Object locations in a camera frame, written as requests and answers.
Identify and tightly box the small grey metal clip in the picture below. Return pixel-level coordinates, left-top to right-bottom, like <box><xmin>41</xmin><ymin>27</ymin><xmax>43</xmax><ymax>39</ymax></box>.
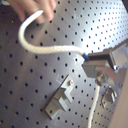
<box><xmin>101</xmin><ymin>86</ymin><xmax>117</xmax><ymax>107</ymax></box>

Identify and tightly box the silver round bolt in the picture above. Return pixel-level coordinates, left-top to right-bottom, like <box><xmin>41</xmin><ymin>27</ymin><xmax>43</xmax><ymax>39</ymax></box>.
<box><xmin>95</xmin><ymin>73</ymin><xmax>105</xmax><ymax>86</ymax></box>

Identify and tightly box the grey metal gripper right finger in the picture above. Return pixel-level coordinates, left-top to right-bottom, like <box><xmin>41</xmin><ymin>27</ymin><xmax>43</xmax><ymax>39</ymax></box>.
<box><xmin>88</xmin><ymin>43</ymin><xmax>128</xmax><ymax>68</ymax></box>

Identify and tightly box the grey metal cable clip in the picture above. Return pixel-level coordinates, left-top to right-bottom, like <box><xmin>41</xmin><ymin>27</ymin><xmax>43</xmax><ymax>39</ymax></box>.
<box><xmin>45</xmin><ymin>75</ymin><xmax>75</xmax><ymax>119</ymax></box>

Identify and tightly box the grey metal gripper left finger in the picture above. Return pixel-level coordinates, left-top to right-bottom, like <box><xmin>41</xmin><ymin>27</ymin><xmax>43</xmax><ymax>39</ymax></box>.
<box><xmin>82</xmin><ymin>60</ymin><xmax>116</xmax><ymax>82</ymax></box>

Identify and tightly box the bare human hand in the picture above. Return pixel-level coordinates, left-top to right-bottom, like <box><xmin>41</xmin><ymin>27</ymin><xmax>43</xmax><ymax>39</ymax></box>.
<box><xmin>7</xmin><ymin>0</ymin><xmax>56</xmax><ymax>24</ymax></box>

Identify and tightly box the white braided rope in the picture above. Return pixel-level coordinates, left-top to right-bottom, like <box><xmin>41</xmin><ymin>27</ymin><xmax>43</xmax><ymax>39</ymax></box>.
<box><xmin>18</xmin><ymin>9</ymin><xmax>102</xmax><ymax>128</ymax></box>

